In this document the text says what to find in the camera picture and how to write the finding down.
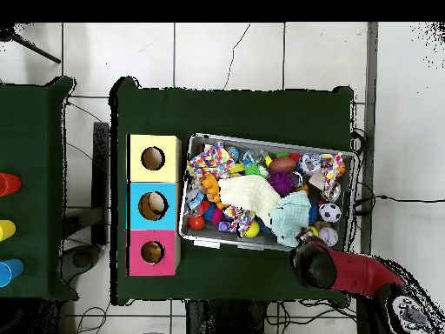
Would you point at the mint green waffle cloth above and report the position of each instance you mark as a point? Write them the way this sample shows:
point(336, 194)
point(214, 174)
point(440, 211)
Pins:
point(292, 217)

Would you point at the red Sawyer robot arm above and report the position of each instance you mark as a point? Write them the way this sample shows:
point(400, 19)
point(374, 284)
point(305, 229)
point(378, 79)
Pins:
point(354, 271)

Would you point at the orange plastic block toy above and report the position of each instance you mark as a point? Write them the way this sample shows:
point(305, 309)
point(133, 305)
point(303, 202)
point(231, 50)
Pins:
point(211, 188)

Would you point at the dark green table cloth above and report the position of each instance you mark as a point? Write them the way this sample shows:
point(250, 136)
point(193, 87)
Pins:
point(243, 111)
point(31, 153)

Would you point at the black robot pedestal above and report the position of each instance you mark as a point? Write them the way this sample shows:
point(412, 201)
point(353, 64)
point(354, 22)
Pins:
point(229, 320)

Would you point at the yellow plastic cup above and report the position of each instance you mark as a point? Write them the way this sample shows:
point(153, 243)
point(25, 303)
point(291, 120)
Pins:
point(6, 230)

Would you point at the clear plastic ball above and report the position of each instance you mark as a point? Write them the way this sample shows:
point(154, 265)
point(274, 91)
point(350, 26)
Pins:
point(309, 163)

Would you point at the brown football toy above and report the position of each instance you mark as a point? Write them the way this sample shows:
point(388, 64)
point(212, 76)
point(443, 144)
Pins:
point(283, 165)

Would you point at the black tripod leg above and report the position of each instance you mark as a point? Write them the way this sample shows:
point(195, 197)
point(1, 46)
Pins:
point(35, 49)

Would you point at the red plastic cup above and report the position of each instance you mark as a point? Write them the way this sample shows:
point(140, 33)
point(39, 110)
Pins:
point(8, 184)

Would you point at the colourful patchwork fabric toy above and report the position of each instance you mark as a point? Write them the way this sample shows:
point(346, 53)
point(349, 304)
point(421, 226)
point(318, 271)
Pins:
point(211, 161)

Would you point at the clear mesh bin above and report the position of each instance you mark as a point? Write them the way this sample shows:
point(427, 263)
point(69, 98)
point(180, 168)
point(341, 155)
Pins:
point(182, 209)

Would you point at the white baseball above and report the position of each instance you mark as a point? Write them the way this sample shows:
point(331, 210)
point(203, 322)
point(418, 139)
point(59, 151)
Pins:
point(329, 237)

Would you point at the red ball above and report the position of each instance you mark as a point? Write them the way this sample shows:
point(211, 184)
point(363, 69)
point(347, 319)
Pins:
point(197, 222)

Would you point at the cream yellow waffle cloth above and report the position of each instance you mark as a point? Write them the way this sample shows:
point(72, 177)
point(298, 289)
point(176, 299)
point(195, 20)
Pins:
point(249, 193)

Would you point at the colourful polka dot fabric toy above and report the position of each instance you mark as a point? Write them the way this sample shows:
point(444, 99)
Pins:
point(332, 167)

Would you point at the wooden box with three holes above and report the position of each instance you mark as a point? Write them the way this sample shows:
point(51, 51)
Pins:
point(153, 186)

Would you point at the blue plastic cup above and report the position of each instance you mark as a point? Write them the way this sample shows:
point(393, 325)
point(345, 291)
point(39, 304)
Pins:
point(10, 272)

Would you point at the purple spiky ball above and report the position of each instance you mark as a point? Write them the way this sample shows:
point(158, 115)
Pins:
point(281, 182)

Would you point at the black equipment stand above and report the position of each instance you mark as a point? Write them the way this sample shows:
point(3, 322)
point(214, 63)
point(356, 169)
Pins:
point(101, 174)

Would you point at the black white soccer ball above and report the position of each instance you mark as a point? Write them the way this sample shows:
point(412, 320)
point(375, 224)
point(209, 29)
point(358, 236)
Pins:
point(330, 212)

